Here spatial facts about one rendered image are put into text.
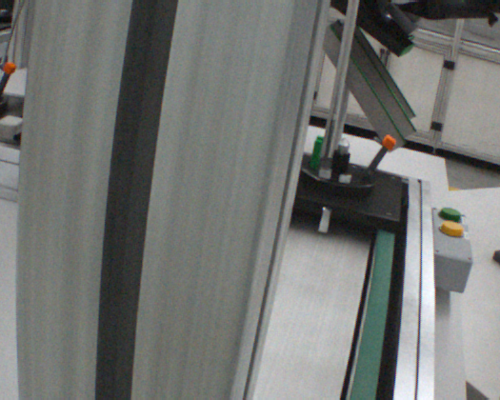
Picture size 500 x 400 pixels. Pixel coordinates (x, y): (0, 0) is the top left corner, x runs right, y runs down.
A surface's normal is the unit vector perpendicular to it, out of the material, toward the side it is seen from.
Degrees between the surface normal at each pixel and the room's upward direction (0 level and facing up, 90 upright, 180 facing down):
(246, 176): 90
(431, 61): 90
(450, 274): 90
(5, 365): 0
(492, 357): 0
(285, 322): 0
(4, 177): 90
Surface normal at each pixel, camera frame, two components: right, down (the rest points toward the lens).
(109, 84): -0.22, 0.33
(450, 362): 0.16, -0.91
